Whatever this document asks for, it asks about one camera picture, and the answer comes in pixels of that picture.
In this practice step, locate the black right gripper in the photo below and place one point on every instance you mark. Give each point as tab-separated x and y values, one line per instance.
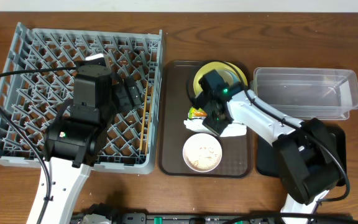
217	129

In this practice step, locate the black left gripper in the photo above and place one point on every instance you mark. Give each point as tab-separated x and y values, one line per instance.
128	93

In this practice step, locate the green orange snack wrapper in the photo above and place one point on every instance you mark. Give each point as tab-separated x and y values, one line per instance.
196	113

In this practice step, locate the white napkin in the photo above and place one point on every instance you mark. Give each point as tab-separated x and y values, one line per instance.
231	130

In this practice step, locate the white bowl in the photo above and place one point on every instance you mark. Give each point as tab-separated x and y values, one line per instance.
200	138

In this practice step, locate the rice food scraps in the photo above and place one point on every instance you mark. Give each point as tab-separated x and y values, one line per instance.
202	156

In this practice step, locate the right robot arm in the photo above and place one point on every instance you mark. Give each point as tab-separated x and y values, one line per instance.
306	156

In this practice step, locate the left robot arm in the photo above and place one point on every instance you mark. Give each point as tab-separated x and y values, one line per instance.
77	134

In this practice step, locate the grey dishwasher rack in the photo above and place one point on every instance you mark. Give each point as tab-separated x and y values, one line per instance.
42	61

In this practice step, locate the wooden chopstick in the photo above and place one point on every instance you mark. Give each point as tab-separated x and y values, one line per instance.
149	120
143	116

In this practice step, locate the light blue bowl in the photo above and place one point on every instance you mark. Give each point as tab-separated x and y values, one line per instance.
232	78

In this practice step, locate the brown serving tray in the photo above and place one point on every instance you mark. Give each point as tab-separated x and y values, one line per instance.
237	160

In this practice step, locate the yellow plate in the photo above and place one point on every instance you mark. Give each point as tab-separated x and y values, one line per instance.
221	68

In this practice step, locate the black tray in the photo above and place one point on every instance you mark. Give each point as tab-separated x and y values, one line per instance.
267	165

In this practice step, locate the clear plastic bin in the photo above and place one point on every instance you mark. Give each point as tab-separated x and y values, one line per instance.
305	93

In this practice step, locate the black equipment at bottom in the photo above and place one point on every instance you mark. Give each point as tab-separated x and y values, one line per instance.
102	213

